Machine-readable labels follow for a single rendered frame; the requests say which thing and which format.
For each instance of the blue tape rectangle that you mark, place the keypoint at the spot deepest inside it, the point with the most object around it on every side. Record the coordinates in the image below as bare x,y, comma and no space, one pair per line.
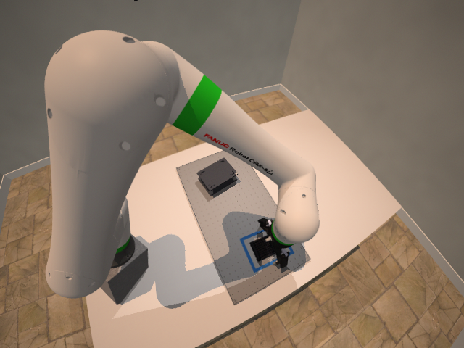
249,258

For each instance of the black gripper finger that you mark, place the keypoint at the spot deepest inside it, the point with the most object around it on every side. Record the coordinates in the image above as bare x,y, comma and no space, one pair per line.
282,257
266,223

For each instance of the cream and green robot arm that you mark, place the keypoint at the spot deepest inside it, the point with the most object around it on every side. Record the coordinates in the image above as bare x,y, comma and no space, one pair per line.
108,97

